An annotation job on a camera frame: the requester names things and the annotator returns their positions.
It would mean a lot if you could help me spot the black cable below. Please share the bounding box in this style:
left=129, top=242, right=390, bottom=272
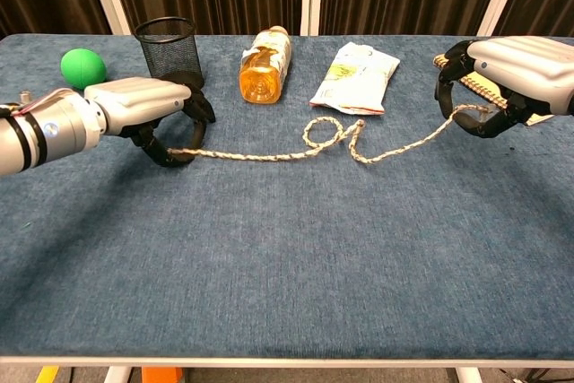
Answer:
left=498, top=368, right=557, bottom=383

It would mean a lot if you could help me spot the blue table cloth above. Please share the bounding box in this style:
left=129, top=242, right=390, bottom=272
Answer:
left=0, top=33, right=574, bottom=360

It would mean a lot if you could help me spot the braided white rope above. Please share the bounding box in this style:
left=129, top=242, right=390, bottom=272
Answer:
left=167, top=103, right=494, bottom=166

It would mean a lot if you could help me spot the yellow spiral notebook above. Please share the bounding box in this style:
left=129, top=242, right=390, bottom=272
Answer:
left=432, top=53, right=555, bottom=126

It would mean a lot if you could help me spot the white snack bag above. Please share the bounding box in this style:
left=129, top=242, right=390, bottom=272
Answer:
left=309, top=40, right=401, bottom=116

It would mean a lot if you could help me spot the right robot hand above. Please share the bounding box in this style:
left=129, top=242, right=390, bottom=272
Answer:
left=432, top=35, right=574, bottom=139

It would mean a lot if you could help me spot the orange box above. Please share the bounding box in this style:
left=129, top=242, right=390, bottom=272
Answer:
left=141, top=367, right=184, bottom=383

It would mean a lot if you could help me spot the green ball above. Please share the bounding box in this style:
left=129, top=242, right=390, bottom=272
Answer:
left=60, top=48, right=108, bottom=91

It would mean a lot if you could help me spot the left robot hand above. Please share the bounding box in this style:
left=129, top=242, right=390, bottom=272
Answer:
left=83, top=71, right=217, bottom=168

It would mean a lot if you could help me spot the black mesh pen cup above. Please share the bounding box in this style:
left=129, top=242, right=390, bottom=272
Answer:
left=134, top=16, right=205, bottom=88

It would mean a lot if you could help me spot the orange drink bottle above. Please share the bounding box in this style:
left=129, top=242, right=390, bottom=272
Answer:
left=238, top=25, right=293, bottom=105

